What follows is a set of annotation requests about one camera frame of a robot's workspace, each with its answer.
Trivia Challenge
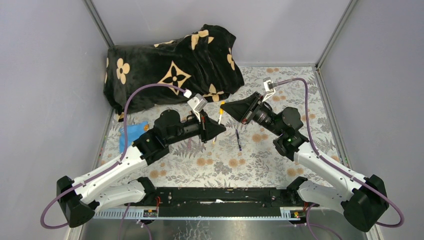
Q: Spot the dark purple pen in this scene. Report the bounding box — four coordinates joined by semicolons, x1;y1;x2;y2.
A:
235;129;242;152

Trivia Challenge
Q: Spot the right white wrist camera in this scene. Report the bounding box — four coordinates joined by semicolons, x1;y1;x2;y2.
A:
262;77;276;103

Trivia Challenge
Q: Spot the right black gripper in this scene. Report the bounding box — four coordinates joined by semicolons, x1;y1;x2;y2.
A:
220;91;284;137

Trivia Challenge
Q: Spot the black floral plush blanket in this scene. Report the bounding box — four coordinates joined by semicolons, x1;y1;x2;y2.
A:
103;24;245;114

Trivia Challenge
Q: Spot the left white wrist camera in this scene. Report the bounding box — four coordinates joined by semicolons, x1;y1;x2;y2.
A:
183;89;207;122

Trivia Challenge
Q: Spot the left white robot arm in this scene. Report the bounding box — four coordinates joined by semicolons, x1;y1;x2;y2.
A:
56;110;226;228

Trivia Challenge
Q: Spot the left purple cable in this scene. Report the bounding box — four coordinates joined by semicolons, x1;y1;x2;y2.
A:
40;83;193;230

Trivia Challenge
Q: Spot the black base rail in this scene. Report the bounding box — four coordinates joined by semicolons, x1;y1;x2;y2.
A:
132;177;321;220

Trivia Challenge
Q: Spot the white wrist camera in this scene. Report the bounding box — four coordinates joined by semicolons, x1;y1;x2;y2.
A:
262;77;276;103
183;89;207;122

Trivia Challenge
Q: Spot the blue cartoon cloth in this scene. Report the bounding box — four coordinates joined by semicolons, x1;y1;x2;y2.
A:
119;121;150;153

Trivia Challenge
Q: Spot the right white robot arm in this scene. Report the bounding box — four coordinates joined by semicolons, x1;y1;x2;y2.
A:
220;92;389;232

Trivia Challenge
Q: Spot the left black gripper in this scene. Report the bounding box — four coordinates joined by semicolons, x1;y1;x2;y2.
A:
165;109;227;146

